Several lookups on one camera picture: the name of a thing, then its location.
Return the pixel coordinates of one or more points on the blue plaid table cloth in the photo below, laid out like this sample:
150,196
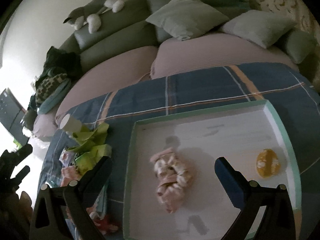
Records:
292,95

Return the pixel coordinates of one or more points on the green tissue box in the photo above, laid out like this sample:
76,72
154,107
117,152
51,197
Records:
102,150

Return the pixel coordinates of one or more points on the small green pillow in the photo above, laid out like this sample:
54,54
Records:
299,44

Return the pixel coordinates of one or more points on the pink patterned cloth bundle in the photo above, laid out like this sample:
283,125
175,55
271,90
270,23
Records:
175,175

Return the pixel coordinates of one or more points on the lime green cloth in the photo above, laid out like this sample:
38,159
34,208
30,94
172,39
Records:
86,139

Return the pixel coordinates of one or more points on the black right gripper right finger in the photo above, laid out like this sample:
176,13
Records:
248,196

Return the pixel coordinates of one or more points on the purple cartoon snack packet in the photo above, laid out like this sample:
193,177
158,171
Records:
66,158

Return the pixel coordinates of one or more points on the yellow orange soft item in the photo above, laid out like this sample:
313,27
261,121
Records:
267,163

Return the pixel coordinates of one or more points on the patterned beige curtain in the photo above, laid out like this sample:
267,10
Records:
294,9

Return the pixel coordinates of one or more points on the leopard print cushion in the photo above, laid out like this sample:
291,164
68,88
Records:
48,86

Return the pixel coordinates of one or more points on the green tissue pack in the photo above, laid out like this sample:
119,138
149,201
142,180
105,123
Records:
87,161

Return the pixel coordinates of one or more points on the grey husky plush toy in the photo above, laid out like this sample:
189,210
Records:
90,14

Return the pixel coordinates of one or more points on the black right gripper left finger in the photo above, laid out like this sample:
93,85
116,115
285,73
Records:
48,221

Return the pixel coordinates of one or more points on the red white plush toy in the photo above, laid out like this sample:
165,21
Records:
104,224

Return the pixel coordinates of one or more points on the teal rimmed white tray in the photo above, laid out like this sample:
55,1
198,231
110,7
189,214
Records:
237,132

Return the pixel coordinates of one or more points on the grey white throw pillow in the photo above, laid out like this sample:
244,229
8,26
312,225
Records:
260,27

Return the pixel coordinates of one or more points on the pink white fuzzy sock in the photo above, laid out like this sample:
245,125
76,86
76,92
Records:
69,174

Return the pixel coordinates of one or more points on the dark clothes pile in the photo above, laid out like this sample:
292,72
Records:
61,62

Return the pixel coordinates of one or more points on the grey green sofa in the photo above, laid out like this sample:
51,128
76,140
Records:
127,48

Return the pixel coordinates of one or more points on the dark cabinet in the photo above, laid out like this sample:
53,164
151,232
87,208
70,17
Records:
12,113

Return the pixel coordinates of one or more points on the white pill bottle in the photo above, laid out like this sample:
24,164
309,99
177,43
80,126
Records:
70,125

